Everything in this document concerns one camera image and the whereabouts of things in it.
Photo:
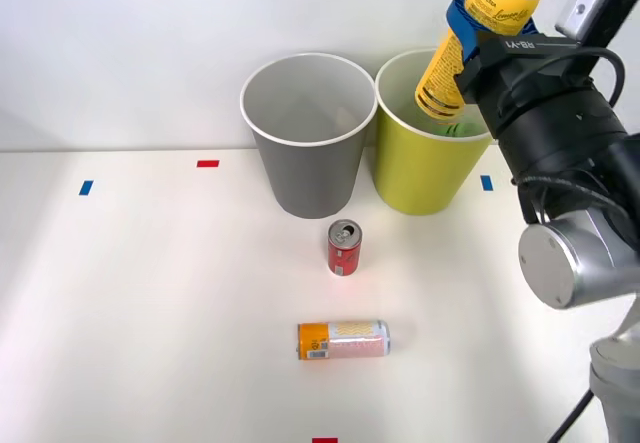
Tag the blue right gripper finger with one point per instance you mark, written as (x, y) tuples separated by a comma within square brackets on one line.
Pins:
[(467, 33), (530, 26)]

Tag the grey plastic waste bin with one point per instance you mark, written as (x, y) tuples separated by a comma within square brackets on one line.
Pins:
[(310, 163)]

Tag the orange and pink drink can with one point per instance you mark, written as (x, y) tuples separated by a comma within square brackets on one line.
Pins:
[(345, 340)]

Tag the red drink can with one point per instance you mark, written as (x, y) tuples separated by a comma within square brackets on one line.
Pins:
[(345, 253)]

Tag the silver-grey and black right arm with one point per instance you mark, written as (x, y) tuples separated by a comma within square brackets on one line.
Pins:
[(565, 148)]

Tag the yellow-green plastic waste bin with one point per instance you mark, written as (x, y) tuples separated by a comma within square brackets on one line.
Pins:
[(425, 173)]

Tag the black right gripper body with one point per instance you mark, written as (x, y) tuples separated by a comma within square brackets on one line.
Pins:
[(525, 70)]

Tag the yellow plastic bottle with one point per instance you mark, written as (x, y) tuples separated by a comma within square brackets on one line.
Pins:
[(450, 70)]

